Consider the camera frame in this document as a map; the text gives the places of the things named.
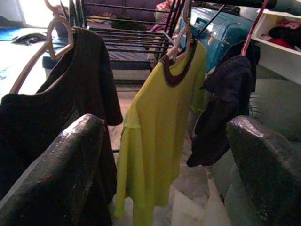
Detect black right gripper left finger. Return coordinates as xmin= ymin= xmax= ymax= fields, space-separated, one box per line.
xmin=0 ymin=114 xmax=106 ymax=226

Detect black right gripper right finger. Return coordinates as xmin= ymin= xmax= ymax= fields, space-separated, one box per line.
xmin=226 ymin=115 xmax=301 ymax=226

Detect yellow-green shirt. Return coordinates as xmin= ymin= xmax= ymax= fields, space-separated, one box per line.
xmin=114 ymin=39 xmax=207 ymax=226

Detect pale lilac plastic hanger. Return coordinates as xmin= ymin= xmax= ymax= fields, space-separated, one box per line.
xmin=166 ymin=0 xmax=197 ymax=64

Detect pale pink plastic hanger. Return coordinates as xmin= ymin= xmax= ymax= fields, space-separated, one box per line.
xmin=9 ymin=0 xmax=77 ymax=95

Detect red plastic hanger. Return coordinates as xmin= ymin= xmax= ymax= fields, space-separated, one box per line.
xmin=241 ymin=0 xmax=270 ymax=57

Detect grey-green sofa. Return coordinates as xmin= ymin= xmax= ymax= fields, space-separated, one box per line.
xmin=210 ymin=65 xmax=301 ymax=212

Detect dark navy garment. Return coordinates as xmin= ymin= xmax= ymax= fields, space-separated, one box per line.
xmin=187 ymin=41 xmax=258 ymax=168

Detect black shirt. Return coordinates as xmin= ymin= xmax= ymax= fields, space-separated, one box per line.
xmin=0 ymin=27 xmax=124 ymax=226

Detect white shelf unit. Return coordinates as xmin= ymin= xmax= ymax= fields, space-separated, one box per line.
xmin=250 ymin=8 xmax=301 ymax=85

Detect red cloth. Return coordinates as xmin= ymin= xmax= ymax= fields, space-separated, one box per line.
xmin=268 ymin=37 xmax=297 ymax=50

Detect black folded cloth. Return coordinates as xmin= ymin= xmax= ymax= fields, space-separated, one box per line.
xmin=269 ymin=25 xmax=301 ymax=49

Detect black garment on floor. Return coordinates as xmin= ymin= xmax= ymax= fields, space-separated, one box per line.
xmin=11 ymin=32 xmax=48 ymax=47

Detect blue floor mat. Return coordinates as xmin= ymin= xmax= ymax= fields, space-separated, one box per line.
xmin=0 ymin=27 xmax=24 ymax=42

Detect black metal drying rack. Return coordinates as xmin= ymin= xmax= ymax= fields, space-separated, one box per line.
xmin=60 ymin=0 xmax=277 ymax=153

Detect pink floral cloth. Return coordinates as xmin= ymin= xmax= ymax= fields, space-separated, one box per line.
xmin=150 ymin=0 xmax=181 ymax=33

